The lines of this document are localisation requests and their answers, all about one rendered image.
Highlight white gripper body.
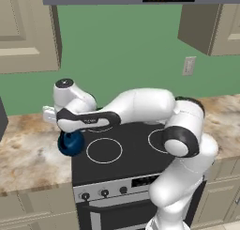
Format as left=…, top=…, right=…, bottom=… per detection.
left=42, top=105, right=59, bottom=124

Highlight blue kettle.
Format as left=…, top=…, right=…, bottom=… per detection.
left=57, top=130, right=86, bottom=158

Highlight black stove with oven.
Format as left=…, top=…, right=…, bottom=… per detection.
left=70, top=119, right=208, bottom=230

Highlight dark grey appliance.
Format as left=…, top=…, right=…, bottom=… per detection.
left=0, top=97, right=9, bottom=142

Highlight beige drawer front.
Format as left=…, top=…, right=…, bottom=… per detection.
left=0, top=182, right=77, bottom=219
left=204, top=157, right=240, bottom=183

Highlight beige base cupboard door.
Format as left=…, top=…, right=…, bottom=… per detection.
left=0, top=210, right=81, bottom=230
left=190, top=176, right=240, bottom=230

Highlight black oven door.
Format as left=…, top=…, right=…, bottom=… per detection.
left=75, top=192, right=167, bottom=230

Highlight beige wall cupboard door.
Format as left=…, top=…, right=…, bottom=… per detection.
left=0, top=0, right=63, bottom=75

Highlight grey wall socket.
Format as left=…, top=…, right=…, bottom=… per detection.
left=182, top=55, right=198, bottom=77

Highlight beige wall cupboard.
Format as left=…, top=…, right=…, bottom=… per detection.
left=177, top=3, right=240, bottom=57

